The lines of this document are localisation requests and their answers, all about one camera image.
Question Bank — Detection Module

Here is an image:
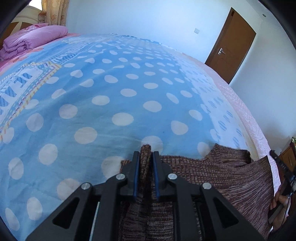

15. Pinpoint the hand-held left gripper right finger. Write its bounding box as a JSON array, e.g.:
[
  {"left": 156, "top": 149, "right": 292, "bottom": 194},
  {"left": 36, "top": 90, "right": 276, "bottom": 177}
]
[{"left": 152, "top": 151, "right": 264, "bottom": 241}]

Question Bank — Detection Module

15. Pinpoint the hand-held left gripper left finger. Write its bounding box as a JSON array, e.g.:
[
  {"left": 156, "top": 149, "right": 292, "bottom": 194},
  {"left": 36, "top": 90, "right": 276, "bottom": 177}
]
[{"left": 25, "top": 151, "right": 141, "bottom": 241}]

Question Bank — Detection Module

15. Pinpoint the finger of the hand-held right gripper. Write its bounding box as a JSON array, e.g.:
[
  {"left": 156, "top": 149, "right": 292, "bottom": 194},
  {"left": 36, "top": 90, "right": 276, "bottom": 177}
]
[{"left": 270, "top": 150, "right": 296, "bottom": 184}]

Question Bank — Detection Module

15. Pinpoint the brown knit sweater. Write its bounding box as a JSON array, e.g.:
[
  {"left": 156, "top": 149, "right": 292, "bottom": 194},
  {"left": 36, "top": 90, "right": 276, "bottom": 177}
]
[{"left": 119, "top": 144, "right": 276, "bottom": 241}]

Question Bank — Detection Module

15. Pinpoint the person's right hand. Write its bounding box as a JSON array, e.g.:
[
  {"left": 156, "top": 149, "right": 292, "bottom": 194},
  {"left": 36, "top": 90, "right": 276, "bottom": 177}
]
[{"left": 269, "top": 186, "right": 294, "bottom": 233}]

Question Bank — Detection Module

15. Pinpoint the brown wooden desk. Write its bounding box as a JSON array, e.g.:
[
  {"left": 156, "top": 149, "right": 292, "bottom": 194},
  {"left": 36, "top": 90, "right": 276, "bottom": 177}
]
[{"left": 280, "top": 141, "right": 296, "bottom": 173}]

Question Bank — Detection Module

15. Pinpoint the blue and pink dotted bed sheet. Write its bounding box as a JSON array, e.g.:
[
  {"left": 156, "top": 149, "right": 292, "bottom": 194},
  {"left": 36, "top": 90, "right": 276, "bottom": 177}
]
[{"left": 0, "top": 32, "right": 278, "bottom": 237}]

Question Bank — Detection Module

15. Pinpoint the brown wooden door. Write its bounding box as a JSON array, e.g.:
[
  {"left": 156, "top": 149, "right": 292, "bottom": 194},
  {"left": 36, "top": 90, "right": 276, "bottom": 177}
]
[{"left": 205, "top": 7, "right": 257, "bottom": 84}]

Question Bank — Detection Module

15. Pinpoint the folded pink quilt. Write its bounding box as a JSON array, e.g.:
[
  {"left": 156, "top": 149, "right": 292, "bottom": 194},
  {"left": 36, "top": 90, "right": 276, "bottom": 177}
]
[{"left": 0, "top": 23, "right": 69, "bottom": 61}]

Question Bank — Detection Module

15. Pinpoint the yellow floral curtain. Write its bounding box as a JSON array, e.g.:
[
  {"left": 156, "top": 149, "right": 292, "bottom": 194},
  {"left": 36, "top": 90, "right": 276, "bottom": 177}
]
[{"left": 38, "top": 0, "right": 70, "bottom": 26}]

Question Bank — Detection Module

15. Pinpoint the cream wooden headboard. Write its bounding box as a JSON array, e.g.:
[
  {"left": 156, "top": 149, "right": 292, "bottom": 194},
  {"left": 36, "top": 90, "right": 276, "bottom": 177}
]
[{"left": 0, "top": 5, "right": 42, "bottom": 47}]

